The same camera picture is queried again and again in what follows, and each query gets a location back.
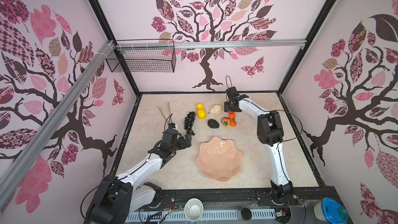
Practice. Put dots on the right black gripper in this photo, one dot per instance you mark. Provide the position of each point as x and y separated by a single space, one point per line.
226 107

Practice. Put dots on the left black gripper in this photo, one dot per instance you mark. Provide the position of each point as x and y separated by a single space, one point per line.
187 141

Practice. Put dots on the red strawberry fruit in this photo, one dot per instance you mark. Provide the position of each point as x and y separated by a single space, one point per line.
225 121

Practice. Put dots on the pink scalloped fruit bowl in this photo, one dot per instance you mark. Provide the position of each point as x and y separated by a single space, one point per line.
219 159

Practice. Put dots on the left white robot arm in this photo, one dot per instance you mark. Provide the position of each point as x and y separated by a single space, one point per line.
116 196

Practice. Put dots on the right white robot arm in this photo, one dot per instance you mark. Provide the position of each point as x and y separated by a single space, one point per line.
270 133

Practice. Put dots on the cream white pear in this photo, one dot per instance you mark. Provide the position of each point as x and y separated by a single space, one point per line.
216 110

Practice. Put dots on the orange tangerine pair on stem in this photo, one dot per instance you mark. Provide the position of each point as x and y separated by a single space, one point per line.
232 119

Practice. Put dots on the dark purple grape bunch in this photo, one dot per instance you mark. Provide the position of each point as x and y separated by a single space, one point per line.
188 123

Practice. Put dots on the dark avocado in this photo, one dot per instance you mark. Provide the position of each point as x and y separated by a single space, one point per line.
213 124

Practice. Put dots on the large yellow lemon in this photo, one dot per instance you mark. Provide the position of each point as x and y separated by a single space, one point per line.
201 113

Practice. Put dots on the small yellow lemon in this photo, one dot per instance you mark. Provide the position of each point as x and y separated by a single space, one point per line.
199 106

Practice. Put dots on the silver metal tongs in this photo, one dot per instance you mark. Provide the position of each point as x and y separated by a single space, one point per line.
165 110

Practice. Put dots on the white cup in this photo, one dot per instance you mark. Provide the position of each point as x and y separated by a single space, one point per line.
193 210

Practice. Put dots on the black round cap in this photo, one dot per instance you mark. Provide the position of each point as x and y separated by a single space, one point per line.
245 214

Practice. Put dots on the blue lidded container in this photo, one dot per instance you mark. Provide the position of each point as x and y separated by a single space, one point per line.
328 210

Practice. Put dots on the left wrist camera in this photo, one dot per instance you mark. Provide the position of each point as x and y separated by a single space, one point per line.
172 126

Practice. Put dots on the aluminium rail back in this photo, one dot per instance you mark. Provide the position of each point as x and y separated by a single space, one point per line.
216 44

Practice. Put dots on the aluminium rail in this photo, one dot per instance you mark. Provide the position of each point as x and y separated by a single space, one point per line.
20 167
216 44

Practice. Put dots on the black wire basket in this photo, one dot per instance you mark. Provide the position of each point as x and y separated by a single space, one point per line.
143 56

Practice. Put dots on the aluminium rail left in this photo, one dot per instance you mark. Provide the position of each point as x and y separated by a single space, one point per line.
20 167

